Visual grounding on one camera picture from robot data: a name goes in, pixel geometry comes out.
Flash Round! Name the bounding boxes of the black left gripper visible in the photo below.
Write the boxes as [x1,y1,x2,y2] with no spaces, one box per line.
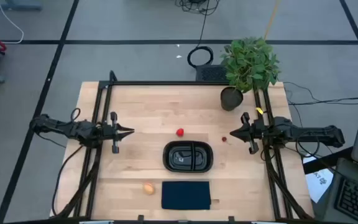
[97,111,135,154]

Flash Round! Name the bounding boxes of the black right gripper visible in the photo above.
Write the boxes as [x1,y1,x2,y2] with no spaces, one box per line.
[229,112,269,155]

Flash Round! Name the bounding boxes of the black divided plastic container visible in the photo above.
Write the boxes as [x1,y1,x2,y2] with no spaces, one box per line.
[162,140,214,174]

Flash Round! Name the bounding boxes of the small tan potato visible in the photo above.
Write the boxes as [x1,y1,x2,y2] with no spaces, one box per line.
[142,182,155,196]

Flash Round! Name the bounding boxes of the green plant in black pot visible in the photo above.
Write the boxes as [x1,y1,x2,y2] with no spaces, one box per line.
[219,36,281,112]

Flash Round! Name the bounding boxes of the dark blue folded cloth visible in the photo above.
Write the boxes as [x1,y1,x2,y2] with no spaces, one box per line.
[161,180,212,210]

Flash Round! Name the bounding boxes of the white paper sheet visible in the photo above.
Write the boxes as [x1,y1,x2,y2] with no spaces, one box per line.
[303,155,335,203]

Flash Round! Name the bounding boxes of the grey desk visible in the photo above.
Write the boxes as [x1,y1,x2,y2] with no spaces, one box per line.
[321,157,358,224]

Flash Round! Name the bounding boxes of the black keyboard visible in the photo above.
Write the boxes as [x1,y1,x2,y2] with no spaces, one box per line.
[334,177,358,224]

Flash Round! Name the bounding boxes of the grey stand base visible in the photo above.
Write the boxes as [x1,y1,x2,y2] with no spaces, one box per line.
[0,0,42,11]

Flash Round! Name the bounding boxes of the black metal table frame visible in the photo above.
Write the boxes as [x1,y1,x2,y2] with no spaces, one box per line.
[50,70,315,224]

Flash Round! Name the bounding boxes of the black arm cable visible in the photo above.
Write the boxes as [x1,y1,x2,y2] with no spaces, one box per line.
[51,144,85,217]

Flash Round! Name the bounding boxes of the thin black floor cables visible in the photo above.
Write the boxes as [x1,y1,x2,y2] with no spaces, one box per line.
[283,81,358,106]

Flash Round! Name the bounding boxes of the coiled black floor cable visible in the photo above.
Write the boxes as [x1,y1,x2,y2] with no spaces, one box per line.
[186,0,214,68]

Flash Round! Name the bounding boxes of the yellow cord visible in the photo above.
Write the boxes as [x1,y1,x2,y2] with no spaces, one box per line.
[263,0,280,40]

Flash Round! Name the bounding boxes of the black cable bundle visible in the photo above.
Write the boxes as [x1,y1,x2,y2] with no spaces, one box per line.
[175,0,220,16]

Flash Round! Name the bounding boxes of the white floor cable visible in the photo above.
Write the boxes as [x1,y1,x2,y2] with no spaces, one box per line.
[0,0,24,45]

